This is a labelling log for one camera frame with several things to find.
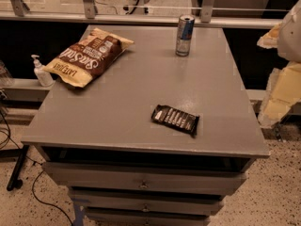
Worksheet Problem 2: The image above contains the grey drawer cabinet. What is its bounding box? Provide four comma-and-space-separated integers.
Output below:
23, 26, 269, 226

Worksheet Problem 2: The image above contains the black candy bar wrapper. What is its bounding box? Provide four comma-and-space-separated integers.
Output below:
151, 105, 199, 137

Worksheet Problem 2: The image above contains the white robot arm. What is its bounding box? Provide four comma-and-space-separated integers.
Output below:
257, 0, 301, 128

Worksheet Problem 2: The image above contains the white pump sanitizer bottle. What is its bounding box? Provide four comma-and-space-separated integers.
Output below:
31, 55, 54, 87

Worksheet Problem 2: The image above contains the black cable on floor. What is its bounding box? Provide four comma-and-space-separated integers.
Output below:
0, 110, 74, 226

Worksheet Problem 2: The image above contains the black stand leg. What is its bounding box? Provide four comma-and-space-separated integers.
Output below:
7, 145, 29, 191

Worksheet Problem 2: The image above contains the metal railing frame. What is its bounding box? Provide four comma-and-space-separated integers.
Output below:
0, 0, 284, 29

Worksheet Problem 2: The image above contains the redbull can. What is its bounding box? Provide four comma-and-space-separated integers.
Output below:
176, 14, 195, 57

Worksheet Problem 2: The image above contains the brown sea salt chip bag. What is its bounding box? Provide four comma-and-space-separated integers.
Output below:
43, 28, 134, 88

